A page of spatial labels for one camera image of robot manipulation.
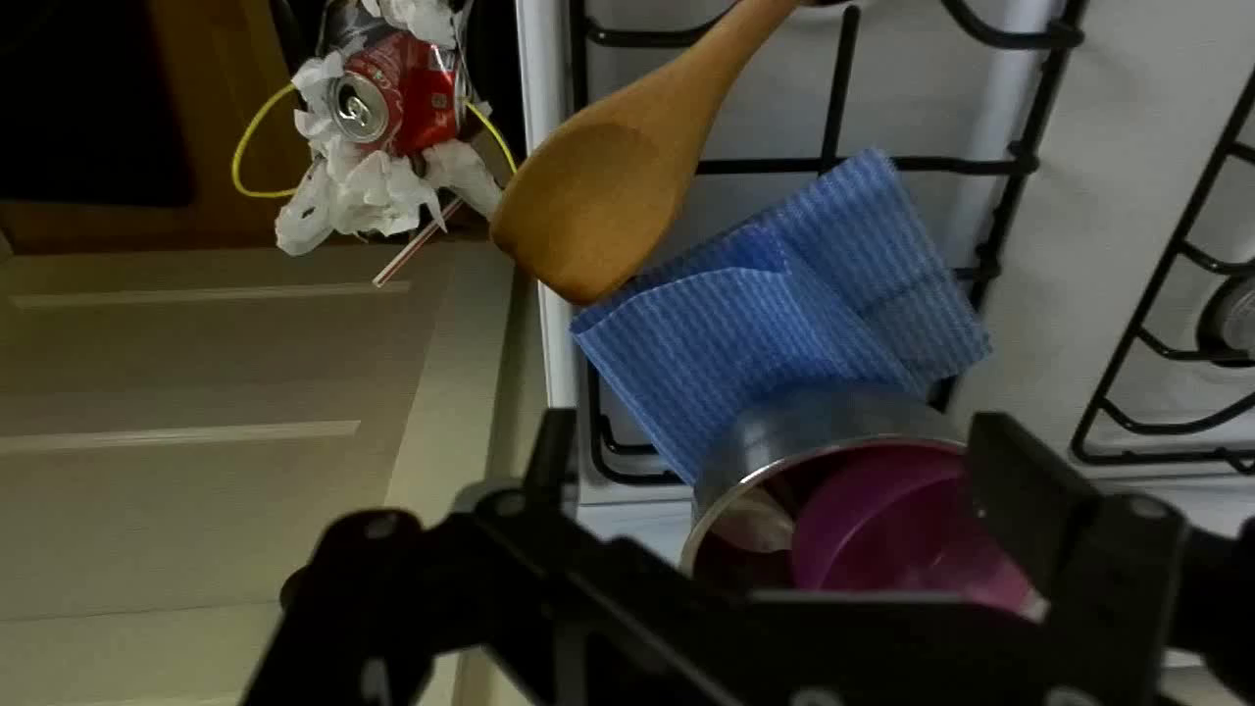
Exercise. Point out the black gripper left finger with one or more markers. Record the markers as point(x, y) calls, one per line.
point(554, 463)

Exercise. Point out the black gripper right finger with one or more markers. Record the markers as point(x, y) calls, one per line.
point(1035, 511)

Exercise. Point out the black stove grating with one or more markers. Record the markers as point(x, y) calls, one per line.
point(1178, 457)
point(967, 168)

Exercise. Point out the purple plastic cup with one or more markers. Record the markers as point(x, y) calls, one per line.
point(888, 525)

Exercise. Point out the steel mixing bowl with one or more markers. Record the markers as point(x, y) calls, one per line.
point(786, 436)

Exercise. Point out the drinking straw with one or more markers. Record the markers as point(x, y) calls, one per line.
point(407, 256)

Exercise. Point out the wooden spoon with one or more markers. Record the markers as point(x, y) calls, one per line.
point(602, 198)

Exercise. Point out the blue ribbed cloth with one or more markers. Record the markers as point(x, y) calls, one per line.
point(786, 317)

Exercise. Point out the round stove burner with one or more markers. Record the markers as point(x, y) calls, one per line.
point(1237, 317)

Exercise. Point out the cream panel door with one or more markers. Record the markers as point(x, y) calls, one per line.
point(198, 497)

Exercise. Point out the white gas stove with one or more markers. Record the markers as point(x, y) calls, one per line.
point(1125, 158)

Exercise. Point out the red soda can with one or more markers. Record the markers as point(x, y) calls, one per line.
point(412, 91)

